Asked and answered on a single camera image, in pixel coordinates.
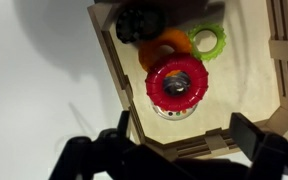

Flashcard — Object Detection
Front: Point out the dark green ring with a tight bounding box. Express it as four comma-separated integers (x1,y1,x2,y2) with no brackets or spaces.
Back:
135,7,168,41

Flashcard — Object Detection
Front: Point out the black and white ring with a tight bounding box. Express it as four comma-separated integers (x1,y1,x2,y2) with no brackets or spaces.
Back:
115,8,142,45

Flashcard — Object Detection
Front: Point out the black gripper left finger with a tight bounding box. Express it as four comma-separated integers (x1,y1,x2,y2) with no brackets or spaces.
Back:
117,110,130,138

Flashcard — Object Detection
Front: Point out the light green ring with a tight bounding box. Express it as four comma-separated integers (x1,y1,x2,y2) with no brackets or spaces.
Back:
187,22,227,62

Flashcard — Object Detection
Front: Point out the clear beaded ring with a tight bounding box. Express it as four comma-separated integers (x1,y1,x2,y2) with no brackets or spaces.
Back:
151,101,199,122

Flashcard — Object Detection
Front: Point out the wooden tray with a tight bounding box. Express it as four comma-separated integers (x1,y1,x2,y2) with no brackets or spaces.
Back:
88,0,288,160

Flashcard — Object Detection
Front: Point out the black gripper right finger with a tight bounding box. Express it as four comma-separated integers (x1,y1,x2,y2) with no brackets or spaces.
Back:
229,112,265,160

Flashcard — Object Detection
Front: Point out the red ring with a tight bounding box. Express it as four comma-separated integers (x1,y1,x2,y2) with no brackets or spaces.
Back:
145,52,210,112

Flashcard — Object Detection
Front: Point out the orange ring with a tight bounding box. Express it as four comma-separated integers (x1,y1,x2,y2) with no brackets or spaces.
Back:
137,27,193,73

